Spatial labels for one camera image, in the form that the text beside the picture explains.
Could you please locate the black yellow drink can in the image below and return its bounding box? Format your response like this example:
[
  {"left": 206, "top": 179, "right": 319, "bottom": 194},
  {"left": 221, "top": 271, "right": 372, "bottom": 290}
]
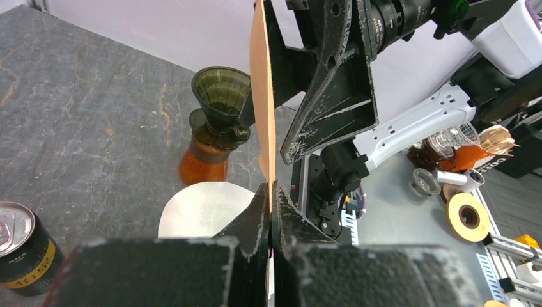
[{"left": 1, "top": 201, "right": 65, "bottom": 297}]

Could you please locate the white paper roll outside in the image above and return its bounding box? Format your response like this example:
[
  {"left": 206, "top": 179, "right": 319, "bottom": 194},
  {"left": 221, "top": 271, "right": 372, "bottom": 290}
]
[{"left": 432, "top": 169, "right": 486, "bottom": 193}]

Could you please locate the brown paper coffee filter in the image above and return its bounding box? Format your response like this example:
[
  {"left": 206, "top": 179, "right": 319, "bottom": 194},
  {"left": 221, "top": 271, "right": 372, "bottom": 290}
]
[{"left": 249, "top": 1, "right": 276, "bottom": 210}]

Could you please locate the amber glass beaker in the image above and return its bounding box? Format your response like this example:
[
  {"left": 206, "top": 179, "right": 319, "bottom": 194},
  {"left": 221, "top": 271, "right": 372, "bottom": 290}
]
[{"left": 179, "top": 138, "right": 230, "bottom": 185}]

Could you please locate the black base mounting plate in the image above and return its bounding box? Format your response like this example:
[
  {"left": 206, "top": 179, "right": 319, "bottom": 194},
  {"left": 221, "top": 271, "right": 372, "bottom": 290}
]
[{"left": 290, "top": 154, "right": 359, "bottom": 246}]

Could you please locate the small grey round lid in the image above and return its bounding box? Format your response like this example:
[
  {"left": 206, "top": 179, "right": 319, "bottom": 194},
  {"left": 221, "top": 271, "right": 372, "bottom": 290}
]
[{"left": 410, "top": 168, "right": 442, "bottom": 196}]

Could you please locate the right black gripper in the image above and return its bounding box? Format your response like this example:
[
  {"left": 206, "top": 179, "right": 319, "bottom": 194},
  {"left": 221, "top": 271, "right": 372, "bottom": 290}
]
[{"left": 263, "top": 1, "right": 378, "bottom": 164}]

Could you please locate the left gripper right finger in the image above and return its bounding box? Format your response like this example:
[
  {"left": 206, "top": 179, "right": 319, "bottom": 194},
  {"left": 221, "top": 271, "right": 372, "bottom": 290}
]
[{"left": 270, "top": 182, "right": 484, "bottom": 306}]

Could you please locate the clear glass jar outside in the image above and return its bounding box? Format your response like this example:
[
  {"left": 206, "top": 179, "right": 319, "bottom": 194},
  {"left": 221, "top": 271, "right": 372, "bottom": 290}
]
[{"left": 427, "top": 123, "right": 481, "bottom": 158}]

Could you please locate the brown orange paper bag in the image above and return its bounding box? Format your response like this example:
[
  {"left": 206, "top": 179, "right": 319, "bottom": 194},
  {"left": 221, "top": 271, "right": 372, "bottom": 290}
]
[{"left": 437, "top": 125, "right": 520, "bottom": 173}]

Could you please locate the dark green dripper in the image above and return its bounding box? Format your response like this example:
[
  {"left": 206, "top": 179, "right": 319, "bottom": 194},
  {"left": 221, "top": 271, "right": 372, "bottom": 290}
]
[{"left": 189, "top": 66, "right": 251, "bottom": 152}]

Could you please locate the white paper coffee filter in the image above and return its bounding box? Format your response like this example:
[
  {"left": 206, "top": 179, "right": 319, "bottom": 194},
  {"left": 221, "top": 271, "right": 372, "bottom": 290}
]
[{"left": 157, "top": 182, "right": 255, "bottom": 239}]

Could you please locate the white cable duct rail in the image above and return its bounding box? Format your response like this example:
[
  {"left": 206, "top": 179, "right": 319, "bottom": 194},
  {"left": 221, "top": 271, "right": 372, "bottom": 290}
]
[{"left": 474, "top": 186, "right": 542, "bottom": 297}]

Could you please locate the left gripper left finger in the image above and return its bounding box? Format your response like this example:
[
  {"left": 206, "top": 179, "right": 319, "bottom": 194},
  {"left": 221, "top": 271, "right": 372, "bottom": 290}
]
[{"left": 44, "top": 184, "right": 270, "bottom": 306}]

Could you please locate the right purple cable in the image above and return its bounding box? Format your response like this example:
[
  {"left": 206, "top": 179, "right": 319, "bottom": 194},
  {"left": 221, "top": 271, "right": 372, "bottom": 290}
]
[{"left": 351, "top": 0, "right": 542, "bottom": 221}]

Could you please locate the yellow tape roll outside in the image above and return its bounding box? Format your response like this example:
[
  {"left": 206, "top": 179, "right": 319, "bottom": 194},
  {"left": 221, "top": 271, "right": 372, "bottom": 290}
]
[{"left": 446, "top": 193, "right": 491, "bottom": 242}]

